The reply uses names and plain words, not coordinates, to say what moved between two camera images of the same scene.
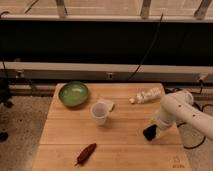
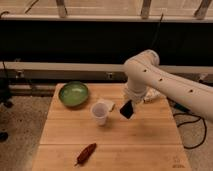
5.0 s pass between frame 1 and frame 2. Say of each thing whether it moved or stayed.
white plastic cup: stayed
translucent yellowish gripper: moved
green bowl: stayed
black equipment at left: stayed
